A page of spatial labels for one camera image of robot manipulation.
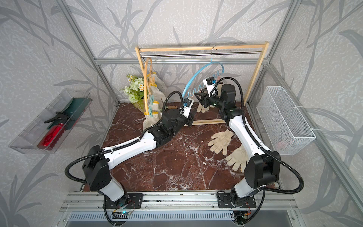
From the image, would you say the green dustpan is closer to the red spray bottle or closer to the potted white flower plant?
the red spray bottle

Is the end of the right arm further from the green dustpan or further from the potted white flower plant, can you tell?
the green dustpan

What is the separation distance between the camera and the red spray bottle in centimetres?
56
